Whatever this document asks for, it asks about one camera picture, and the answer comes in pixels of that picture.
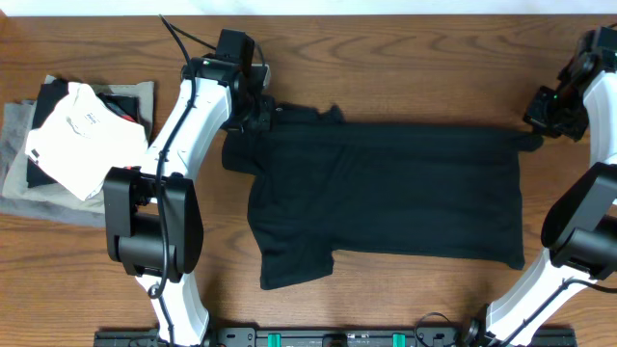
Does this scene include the beige folded garment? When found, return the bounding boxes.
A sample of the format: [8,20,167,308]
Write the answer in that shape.
[1,81,154,216]

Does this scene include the black t-shirt with logo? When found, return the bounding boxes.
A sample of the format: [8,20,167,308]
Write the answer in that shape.
[222,104,543,290]

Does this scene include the black folded garment red accents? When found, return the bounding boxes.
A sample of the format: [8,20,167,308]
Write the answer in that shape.
[26,79,141,188]

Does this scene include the black cable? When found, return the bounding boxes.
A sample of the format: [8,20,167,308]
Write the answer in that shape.
[563,277,617,295]
[147,13,218,347]

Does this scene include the white folded t-shirt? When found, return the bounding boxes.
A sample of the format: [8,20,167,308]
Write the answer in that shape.
[24,82,148,200]

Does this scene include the left black cable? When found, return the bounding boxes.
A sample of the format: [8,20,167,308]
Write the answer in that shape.
[147,13,218,347]

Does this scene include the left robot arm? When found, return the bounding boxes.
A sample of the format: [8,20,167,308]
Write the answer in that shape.
[94,58,271,346]

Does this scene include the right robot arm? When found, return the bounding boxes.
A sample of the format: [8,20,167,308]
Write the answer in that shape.
[457,27,616,346]

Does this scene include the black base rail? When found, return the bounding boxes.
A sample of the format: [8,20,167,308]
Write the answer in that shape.
[93,327,578,347]

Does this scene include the right black cable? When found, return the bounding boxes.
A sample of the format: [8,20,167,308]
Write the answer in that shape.
[563,277,617,295]

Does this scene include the grey folded garment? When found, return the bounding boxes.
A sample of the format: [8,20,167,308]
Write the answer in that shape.
[1,101,105,227]

